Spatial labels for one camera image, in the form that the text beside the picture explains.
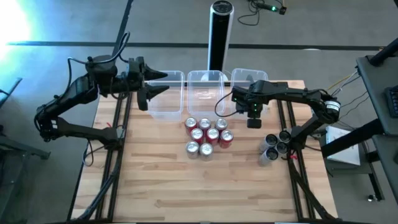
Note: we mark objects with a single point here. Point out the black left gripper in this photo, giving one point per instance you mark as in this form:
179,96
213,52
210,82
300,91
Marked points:
131,76

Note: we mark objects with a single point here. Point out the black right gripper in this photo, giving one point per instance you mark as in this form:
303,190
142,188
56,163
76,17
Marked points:
252,96

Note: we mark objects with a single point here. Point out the clear plastic bin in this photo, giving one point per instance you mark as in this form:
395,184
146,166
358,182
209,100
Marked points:
164,105
239,76
205,99

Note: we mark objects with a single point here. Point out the red soda can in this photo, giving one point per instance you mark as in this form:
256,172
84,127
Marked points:
197,133
190,122
226,136
212,133

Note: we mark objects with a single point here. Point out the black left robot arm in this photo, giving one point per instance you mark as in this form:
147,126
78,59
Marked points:
71,93

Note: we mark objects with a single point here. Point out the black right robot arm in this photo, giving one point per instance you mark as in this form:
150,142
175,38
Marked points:
298,95

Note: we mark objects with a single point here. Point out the black white tower fan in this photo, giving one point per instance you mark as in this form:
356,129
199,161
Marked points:
220,37

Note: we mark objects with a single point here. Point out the black power strip green light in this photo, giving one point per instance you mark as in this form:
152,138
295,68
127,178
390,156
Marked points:
273,8

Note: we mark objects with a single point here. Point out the white box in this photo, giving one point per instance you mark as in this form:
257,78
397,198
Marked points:
342,146

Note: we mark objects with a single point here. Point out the black slanted desk leg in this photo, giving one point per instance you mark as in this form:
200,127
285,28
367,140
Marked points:
351,138

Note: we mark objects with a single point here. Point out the black pole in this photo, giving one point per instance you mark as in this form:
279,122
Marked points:
384,53

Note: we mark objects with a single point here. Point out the black keyboard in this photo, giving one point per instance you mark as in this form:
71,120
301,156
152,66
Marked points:
392,101

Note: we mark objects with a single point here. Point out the grey metal stand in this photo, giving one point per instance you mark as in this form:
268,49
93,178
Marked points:
28,151

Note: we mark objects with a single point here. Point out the dark grey low desk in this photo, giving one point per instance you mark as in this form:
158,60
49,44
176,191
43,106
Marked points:
388,161

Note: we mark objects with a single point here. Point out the black desk foot bar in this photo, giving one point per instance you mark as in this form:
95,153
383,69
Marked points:
376,186

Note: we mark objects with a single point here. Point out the small silver caster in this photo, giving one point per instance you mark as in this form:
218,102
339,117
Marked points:
371,198

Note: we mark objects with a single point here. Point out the black aluminium cross rail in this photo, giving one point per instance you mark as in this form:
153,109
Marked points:
276,84

